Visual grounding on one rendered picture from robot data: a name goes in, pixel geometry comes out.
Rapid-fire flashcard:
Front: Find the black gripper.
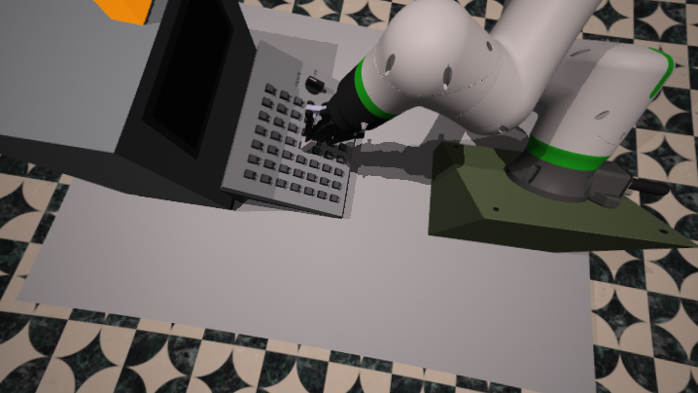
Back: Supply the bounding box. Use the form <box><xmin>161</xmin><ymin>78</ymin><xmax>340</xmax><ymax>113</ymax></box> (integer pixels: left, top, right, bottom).
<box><xmin>300</xmin><ymin>93</ymin><xmax>365</xmax><ymax>151</ymax></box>

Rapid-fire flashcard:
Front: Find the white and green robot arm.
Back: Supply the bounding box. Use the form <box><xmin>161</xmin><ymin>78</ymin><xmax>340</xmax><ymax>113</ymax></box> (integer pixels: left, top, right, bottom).
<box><xmin>336</xmin><ymin>0</ymin><xmax>676</xmax><ymax>209</ymax></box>

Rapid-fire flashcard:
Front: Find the grey control console with keypad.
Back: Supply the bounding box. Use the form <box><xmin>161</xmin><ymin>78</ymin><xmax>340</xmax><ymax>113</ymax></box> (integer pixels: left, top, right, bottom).
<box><xmin>0</xmin><ymin>0</ymin><xmax>355</xmax><ymax>219</ymax></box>

